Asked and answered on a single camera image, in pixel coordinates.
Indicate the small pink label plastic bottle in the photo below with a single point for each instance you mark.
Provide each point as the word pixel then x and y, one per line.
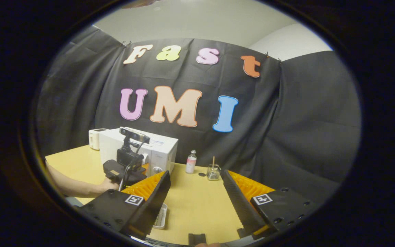
pixel 191 164

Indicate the white plastic tray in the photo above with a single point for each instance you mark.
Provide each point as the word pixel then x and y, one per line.
pixel 160 218

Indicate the clear glass beaker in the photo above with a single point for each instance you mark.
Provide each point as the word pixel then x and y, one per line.
pixel 213 173

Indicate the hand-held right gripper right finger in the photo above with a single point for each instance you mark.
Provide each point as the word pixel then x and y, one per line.
pixel 240 206

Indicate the small white toaster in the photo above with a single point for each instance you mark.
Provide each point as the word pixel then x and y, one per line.
pixel 94 139

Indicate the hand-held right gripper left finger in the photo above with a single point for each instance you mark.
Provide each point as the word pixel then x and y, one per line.
pixel 156 206

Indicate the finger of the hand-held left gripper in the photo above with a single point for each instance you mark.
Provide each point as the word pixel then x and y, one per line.
pixel 145 166

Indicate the white microwave oven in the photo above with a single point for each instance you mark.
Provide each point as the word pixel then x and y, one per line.
pixel 163 154

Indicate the black backdrop cloth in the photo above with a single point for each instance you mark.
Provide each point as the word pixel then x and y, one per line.
pixel 286 120

